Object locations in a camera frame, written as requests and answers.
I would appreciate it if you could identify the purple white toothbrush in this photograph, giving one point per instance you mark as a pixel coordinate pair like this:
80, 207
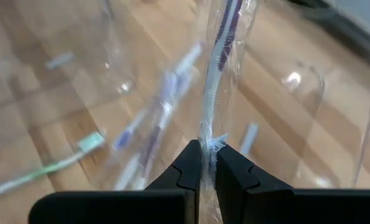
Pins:
222, 46
147, 149
178, 81
248, 138

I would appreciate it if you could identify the green white wrapped toothbrush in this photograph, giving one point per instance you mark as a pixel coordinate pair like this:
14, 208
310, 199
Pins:
48, 169

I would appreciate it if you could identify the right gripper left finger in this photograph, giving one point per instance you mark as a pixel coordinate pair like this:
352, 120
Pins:
141, 208

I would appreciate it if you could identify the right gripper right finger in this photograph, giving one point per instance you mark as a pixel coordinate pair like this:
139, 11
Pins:
281, 208

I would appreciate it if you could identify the clear plastic bin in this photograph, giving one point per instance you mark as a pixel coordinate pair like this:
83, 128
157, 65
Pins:
297, 93

